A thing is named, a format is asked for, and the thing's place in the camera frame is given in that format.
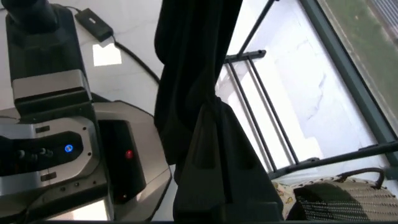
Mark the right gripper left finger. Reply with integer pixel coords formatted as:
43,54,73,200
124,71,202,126
173,101,227,222

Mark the black garment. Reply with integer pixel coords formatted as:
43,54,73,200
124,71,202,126
154,0,244,203

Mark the white laundry basket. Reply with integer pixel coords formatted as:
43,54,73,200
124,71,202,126
285,167,398,222

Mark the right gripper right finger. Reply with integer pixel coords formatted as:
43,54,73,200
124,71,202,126
222,102,284,222

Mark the black power adapter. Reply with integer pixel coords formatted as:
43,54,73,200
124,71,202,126
74,7,114,43

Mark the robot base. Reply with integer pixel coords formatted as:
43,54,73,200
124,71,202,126
0,0,173,224

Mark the window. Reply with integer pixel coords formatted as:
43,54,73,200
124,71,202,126
298,0,398,181

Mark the cream printed garment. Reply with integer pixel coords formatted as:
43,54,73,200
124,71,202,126
272,181,298,220

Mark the black clothes rack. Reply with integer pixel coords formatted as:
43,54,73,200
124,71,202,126
223,0,398,180

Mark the black cable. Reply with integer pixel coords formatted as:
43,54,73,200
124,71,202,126
112,35,161,85

